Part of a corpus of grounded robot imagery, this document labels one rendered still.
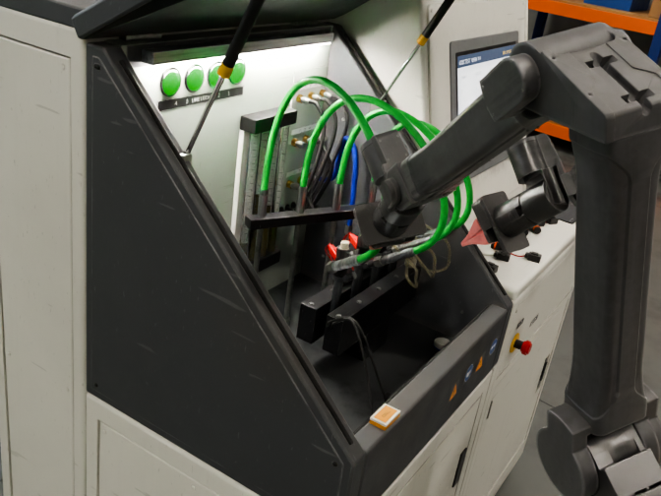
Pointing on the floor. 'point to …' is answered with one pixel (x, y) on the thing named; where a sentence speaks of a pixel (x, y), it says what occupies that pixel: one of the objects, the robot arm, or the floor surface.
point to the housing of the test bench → (43, 247)
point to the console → (421, 100)
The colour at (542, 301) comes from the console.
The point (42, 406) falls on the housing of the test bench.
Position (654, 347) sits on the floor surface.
